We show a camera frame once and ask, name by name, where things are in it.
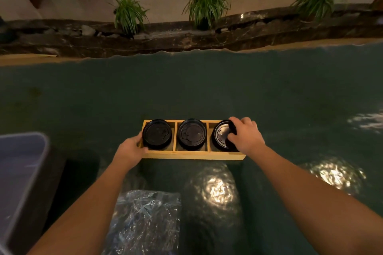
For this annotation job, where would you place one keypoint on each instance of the small grey stone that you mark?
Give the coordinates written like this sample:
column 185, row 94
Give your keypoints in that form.
column 88, row 30

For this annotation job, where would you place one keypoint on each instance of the person's left hand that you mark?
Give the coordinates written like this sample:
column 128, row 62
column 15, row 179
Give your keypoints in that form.
column 128, row 153

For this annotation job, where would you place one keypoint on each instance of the dark stone planter bed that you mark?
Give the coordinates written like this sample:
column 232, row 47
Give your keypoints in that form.
column 254, row 35

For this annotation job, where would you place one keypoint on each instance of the person's left forearm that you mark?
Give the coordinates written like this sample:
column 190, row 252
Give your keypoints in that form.
column 83, row 213

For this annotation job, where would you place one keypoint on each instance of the person's right hand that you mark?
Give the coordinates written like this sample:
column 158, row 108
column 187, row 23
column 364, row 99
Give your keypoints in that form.
column 246, row 136

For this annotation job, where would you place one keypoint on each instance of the black lids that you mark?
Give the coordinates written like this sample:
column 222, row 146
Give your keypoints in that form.
column 157, row 133
column 220, row 138
column 192, row 133

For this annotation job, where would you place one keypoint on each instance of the clear plastic bag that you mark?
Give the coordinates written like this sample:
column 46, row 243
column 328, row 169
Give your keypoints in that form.
column 143, row 222

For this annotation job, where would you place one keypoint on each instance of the dark green table cover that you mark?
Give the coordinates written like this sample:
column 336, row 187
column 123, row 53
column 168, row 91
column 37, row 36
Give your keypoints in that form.
column 179, row 84

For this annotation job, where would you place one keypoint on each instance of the person's right forearm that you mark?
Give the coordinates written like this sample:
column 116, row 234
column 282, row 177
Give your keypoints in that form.
column 314, row 198

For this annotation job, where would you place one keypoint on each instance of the grey-purple plastic bin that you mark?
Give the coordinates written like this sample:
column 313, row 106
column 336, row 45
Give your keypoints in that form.
column 21, row 174

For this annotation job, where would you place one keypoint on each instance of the wooden three-compartment tray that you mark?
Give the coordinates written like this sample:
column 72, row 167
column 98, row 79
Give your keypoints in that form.
column 191, row 155

